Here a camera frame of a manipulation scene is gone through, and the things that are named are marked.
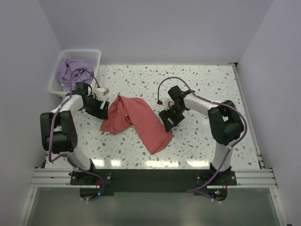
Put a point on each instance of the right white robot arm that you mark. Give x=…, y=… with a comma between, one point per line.
x=228, y=126

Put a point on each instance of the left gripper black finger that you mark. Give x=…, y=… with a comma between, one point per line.
x=103, y=115
x=105, y=105

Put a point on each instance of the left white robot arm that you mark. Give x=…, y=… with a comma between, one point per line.
x=58, y=132

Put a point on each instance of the white plastic laundry basket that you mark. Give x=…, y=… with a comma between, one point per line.
x=55, y=87

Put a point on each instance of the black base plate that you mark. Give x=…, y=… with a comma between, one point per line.
x=107, y=182

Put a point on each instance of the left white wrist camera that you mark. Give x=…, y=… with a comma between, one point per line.
x=101, y=92

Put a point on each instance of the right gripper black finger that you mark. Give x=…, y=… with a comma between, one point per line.
x=177, y=119
x=168, y=123

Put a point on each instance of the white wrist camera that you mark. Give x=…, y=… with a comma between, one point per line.
x=101, y=92
x=164, y=103

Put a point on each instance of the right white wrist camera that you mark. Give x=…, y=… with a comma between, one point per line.
x=164, y=103

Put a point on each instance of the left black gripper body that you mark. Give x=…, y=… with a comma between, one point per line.
x=93, y=108

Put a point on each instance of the salmon red t-shirt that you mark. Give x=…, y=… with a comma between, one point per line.
x=125, y=112

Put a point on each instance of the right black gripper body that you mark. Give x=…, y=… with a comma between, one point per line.
x=173, y=110

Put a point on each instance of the purple t-shirt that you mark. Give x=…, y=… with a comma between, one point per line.
x=71, y=71

